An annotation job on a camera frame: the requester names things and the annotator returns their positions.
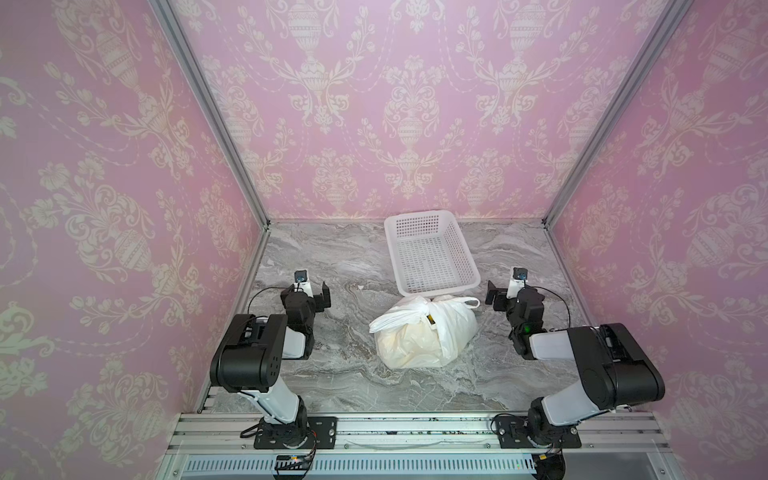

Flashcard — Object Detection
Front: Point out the white plastic bag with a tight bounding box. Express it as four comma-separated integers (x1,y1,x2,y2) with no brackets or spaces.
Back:
369,295,480,370

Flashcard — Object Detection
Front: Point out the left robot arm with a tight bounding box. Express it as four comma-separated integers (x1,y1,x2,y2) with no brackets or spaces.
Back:
210,281,338,450

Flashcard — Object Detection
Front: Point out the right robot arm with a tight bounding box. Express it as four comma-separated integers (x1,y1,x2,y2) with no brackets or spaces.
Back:
485,280,666,448

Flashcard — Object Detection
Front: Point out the white perforated plastic basket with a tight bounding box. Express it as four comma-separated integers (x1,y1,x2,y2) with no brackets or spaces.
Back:
384,210,481,297

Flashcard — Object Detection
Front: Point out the white vented control box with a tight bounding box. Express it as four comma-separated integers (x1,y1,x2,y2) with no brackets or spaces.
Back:
173,452,536,479

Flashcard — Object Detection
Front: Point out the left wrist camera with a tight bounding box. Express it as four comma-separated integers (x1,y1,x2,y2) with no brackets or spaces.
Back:
293,269,314,297

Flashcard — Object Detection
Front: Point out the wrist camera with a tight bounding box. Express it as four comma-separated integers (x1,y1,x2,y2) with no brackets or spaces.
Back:
506,267,528,299
293,269,314,297

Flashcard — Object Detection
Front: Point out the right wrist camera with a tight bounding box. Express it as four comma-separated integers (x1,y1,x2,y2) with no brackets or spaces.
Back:
506,267,528,299

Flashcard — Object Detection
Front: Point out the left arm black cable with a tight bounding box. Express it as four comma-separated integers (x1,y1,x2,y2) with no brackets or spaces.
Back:
245,285,289,316

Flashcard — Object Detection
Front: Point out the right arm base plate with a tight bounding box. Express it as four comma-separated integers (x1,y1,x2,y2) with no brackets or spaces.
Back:
489,413,582,450

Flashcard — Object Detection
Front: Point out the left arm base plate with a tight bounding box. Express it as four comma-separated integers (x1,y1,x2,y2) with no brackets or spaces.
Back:
253,416,338,450

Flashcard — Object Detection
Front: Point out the aluminium front rail frame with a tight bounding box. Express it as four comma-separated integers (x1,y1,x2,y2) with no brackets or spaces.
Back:
156,410,685,479

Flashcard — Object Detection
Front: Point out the left aluminium corner post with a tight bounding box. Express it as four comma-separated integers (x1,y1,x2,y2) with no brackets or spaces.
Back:
146,0,271,229

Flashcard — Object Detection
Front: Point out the aluminium corner post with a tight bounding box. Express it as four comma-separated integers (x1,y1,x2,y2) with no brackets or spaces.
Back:
542,0,694,229
146,0,271,229

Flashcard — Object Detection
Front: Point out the right aluminium corner post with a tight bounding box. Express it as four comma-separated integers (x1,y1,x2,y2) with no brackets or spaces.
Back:
542,0,694,229

